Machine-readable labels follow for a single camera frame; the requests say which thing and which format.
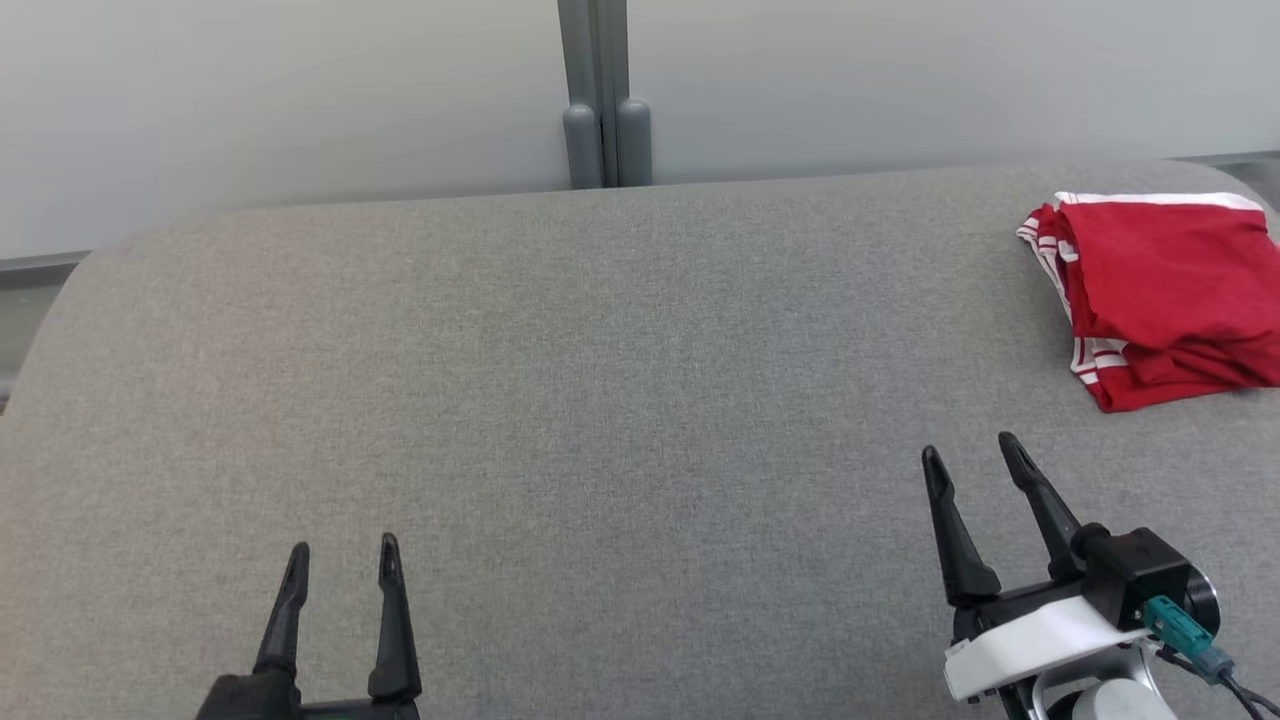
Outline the red basketball jersey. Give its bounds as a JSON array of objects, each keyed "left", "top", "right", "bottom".
[{"left": 1016, "top": 190, "right": 1280, "bottom": 413}]

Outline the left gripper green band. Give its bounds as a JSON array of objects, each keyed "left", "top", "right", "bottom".
[{"left": 195, "top": 533, "right": 421, "bottom": 720}]

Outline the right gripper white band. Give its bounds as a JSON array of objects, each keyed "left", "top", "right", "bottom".
[{"left": 921, "top": 431, "right": 1151, "bottom": 703}]

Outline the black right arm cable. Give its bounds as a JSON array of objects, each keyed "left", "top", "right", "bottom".
[{"left": 1140, "top": 595, "right": 1280, "bottom": 720}]

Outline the grey wall base rail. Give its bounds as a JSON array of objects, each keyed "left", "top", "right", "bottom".
[{"left": 0, "top": 250, "right": 96, "bottom": 291}]

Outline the grey metal partition post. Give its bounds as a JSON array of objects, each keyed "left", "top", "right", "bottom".
[{"left": 557, "top": 0, "right": 653, "bottom": 191}]

